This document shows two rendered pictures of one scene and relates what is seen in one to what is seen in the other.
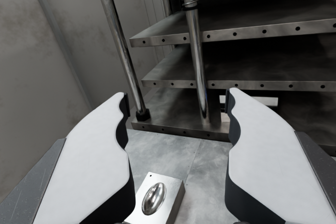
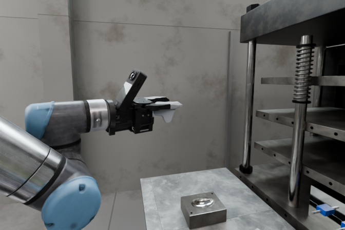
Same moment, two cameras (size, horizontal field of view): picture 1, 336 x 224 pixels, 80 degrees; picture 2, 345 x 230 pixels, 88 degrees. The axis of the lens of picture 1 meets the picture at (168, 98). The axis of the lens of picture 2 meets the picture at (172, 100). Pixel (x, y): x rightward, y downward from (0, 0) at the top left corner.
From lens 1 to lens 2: 0.49 m
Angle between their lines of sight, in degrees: 49
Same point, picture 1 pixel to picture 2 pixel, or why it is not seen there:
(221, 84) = (315, 175)
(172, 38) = (284, 119)
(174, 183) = (219, 206)
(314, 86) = not seen: outside the picture
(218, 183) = not seen: outside the picture
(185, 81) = (285, 157)
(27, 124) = (185, 139)
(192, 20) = (298, 110)
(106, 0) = (248, 83)
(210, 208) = not seen: outside the picture
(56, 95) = (208, 132)
